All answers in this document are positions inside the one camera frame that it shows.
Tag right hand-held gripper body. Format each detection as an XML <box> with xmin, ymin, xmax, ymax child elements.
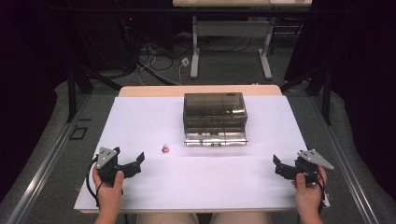
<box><xmin>275</xmin><ymin>148</ymin><xmax>335</xmax><ymax>188</ymax></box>

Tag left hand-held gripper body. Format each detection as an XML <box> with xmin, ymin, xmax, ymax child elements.
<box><xmin>95</xmin><ymin>146</ymin><xmax>142</xmax><ymax>188</ymax></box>

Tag smoky clear plastic drawer box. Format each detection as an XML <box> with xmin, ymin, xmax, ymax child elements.
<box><xmin>182</xmin><ymin>91</ymin><xmax>249</xmax><ymax>147</ymax></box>

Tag person's right hand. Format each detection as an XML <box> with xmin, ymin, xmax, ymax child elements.
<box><xmin>290</xmin><ymin>165</ymin><xmax>329</xmax><ymax>218</ymax></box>

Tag person's left hand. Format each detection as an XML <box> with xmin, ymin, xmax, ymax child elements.
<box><xmin>92</xmin><ymin>166</ymin><xmax>125</xmax><ymax>216</ymax></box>

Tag white table sheet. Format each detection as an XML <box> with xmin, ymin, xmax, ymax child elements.
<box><xmin>74</xmin><ymin>94</ymin><xmax>312</xmax><ymax>211</ymax></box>

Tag black metal stand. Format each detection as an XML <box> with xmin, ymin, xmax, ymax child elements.
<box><xmin>61</xmin><ymin>18</ymin><xmax>123</xmax><ymax>123</ymax></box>
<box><xmin>279</xmin><ymin>8</ymin><xmax>332</xmax><ymax>126</ymax></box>

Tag person's beige trouser legs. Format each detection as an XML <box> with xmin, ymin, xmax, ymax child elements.
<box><xmin>135</xmin><ymin>211</ymin><xmax>273</xmax><ymax>224</ymax></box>

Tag white metal-legged desk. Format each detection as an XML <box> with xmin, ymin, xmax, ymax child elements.
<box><xmin>172</xmin><ymin>0</ymin><xmax>313</xmax><ymax>80</ymax></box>

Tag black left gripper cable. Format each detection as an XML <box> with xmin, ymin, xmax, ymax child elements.
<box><xmin>85</xmin><ymin>156</ymin><xmax>104</xmax><ymax>209</ymax></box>

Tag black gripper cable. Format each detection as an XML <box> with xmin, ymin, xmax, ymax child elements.
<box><xmin>85</xmin><ymin>156</ymin><xmax>104</xmax><ymax>209</ymax></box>
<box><xmin>311</xmin><ymin>173</ymin><xmax>327</xmax><ymax>216</ymax></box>

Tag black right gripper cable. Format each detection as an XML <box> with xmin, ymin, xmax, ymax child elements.
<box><xmin>311</xmin><ymin>173</ymin><xmax>327</xmax><ymax>216</ymax></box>

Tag aluminium floor rail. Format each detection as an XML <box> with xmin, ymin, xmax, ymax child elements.
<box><xmin>6</xmin><ymin>92</ymin><xmax>94</xmax><ymax>224</ymax></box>
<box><xmin>307</xmin><ymin>92</ymin><xmax>381</xmax><ymax>224</ymax></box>

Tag tangle of floor cables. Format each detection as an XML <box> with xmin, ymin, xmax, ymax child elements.
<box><xmin>118</xmin><ymin>31</ymin><xmax>253</xmax><ymax>87</ymax></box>

